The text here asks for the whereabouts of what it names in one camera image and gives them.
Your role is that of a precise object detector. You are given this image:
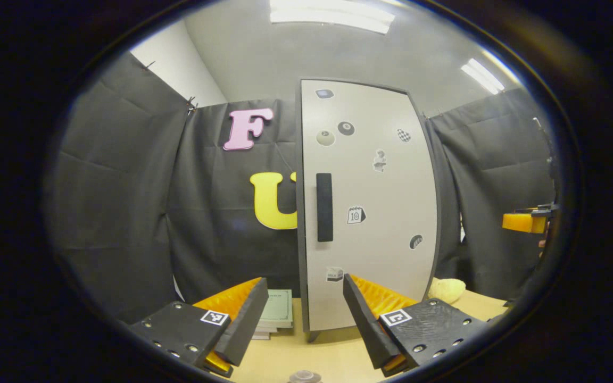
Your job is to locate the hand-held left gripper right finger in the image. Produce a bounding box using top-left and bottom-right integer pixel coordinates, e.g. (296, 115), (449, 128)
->
(343, 273), (491, 377)

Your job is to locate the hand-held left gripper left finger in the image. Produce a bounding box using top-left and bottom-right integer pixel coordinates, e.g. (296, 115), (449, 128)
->
(126, 277), (269, 378)

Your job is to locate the black door handle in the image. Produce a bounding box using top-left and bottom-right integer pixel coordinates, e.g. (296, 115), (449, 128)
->
(316, 172), (334, 243)

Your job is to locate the dark grey cabinet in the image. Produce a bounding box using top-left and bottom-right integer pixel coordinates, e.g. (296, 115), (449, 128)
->
(296, 78), (443, 344)

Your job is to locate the green book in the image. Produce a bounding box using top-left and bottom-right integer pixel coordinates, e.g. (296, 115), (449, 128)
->
(258, 289), (294, 329)

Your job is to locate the yellow plush toy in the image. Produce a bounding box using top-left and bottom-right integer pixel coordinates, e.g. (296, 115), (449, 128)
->
(428, 278), (467, 304)

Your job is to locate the black backdrop cloth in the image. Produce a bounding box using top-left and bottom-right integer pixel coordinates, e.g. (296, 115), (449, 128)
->
(46, 53), (558, 322)

